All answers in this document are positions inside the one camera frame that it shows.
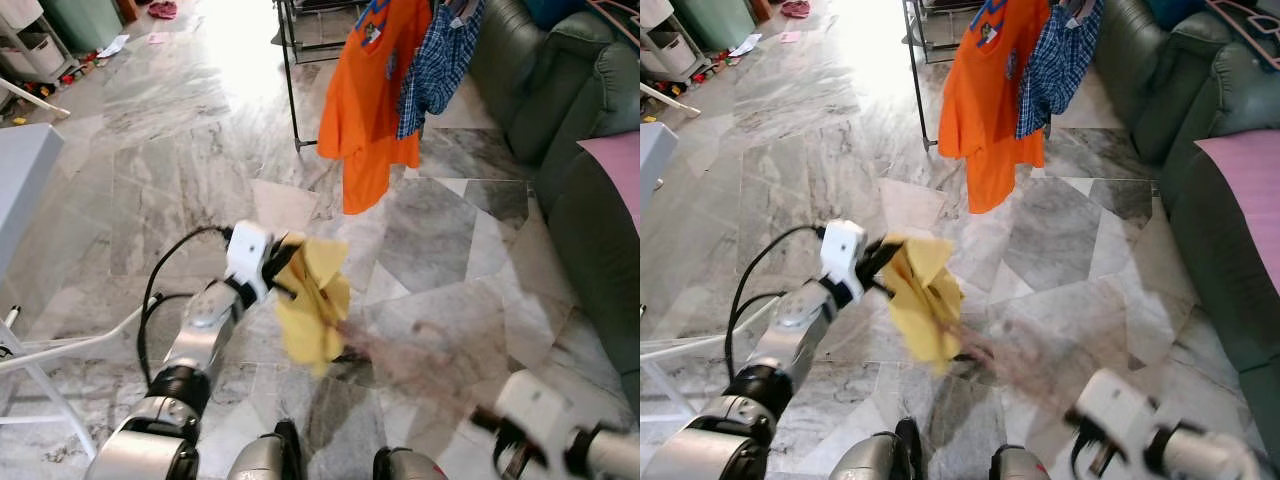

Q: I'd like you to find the yellow garment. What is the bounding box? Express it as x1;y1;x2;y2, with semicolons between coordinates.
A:
882;233;966;376
273;233;353;376

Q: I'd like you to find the pink plastic hanger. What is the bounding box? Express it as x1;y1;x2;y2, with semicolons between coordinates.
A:
955;320;1081;411
340;320;501;411
1205;0;1280;71
585;0;641;46

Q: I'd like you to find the orange shirt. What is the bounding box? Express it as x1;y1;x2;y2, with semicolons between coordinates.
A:
937;0;1051;214
317;0;433;216

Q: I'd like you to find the black metal drying rack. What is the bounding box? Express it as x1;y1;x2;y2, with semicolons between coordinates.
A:
900;0;991;151
272;0;371;153

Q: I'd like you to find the left robot leg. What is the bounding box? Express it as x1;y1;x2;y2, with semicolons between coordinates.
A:
228;420;306;480
830;418;926;480

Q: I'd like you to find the dark green leather sofa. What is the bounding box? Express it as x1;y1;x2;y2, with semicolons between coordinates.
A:
1160;130;1280;461
535;130;641;401

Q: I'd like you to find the blue plaid shirt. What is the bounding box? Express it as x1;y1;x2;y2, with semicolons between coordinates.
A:
395;0;486;141
1015;0;1104;139

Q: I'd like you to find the white high chair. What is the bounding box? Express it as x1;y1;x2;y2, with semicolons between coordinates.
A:
0;75;73;119
640;80;701;119

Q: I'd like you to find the pink sofa cover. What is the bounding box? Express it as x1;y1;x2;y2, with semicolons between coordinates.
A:
578;130;641;236
1195;128;1280;296

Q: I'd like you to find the green laundry basket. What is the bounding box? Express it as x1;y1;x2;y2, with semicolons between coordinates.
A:
40;0;123;53
672;0;758;51

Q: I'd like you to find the grey storage drawer cart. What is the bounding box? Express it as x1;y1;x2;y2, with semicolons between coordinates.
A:
640;0;716;86
0;0;79;86

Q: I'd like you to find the dark green leather armchair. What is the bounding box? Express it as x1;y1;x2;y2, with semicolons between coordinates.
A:
468;0;641;191
1090;0;1280;186

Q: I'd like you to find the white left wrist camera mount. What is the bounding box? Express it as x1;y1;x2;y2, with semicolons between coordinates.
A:
225;222;273;291
820;220;867;286

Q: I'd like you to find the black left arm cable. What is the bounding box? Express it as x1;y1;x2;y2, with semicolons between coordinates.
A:
727;225;826;381
138;225;233;386

